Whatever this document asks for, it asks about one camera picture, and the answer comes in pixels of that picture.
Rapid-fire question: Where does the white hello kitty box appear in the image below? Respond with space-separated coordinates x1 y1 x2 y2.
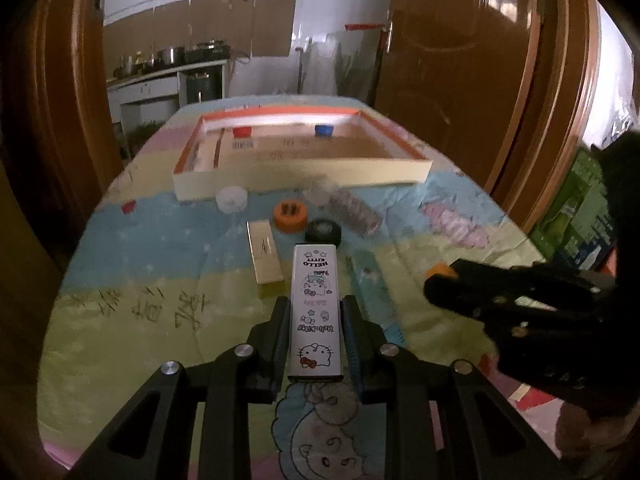
288 244 343 382

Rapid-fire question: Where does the gold rectangular box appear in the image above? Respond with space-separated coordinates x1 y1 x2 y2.
247 220 284 286

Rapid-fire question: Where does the plain orange bottle cap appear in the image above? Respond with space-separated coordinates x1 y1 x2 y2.
424 262 458 280

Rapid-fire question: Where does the black bottle cap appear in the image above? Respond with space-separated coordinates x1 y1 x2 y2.
304 219 343 247

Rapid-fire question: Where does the orange cap with black label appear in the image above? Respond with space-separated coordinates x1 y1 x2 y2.
273 200 308 234

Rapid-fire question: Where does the white bottle cap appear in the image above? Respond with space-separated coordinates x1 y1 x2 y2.
215 185 248 214

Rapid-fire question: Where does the grey floral patterned box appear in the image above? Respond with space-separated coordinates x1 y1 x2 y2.
304 181 383 237

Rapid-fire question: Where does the red bottle cap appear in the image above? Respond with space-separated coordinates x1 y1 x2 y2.
232 126 253 139

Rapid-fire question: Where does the blue bottle cap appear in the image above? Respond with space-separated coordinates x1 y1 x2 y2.
314 124 334 138

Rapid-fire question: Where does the green printed carton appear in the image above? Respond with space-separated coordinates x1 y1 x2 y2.
529 148 613 270

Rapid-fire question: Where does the colourful cartoon sheep tablecloth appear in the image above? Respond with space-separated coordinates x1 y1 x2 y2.
37 96 561 467

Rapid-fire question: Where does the orange rimmed cardboard tray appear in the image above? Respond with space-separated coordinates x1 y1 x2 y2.
172 104 433 202

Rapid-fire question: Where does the dark green air fryer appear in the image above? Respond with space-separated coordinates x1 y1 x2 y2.
186 66 224 104

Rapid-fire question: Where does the grey kitchen counter cabinet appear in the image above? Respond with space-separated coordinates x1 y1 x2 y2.
107 58 230 124

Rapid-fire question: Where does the white plastic bag bundle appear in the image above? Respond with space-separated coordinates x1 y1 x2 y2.
299 29 381 103

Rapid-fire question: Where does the black induction stove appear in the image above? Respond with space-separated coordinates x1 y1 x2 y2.
184 41 231 64

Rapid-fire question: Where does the brown wooden door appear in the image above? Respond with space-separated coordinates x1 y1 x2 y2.
375 0 540 191

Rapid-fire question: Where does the steel cooking pot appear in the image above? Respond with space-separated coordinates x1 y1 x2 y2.
155 47 186 67

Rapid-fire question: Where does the brown wooden door frame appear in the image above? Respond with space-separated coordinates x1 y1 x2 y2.
26 0 122 219

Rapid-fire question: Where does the cardboard sheet on wall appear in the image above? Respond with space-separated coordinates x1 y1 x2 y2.
103 0 296 77

